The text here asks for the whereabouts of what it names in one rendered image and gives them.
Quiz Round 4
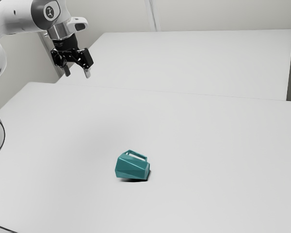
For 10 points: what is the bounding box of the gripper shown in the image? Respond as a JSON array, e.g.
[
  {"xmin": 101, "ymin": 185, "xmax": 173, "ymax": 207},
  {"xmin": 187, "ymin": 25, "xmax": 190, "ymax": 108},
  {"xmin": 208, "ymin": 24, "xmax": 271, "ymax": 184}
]
[{"xmin": 50, "ymin": 35, "xmax": 95, "ymax": 79}]

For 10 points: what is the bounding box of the teal faceted mug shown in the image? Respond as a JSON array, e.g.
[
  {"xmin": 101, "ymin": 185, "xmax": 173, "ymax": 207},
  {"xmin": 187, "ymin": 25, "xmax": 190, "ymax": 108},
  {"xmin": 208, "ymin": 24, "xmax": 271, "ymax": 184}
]
[{"xmin": 114, "ymin": 150, "xmax": 151, "ymax": 181}]

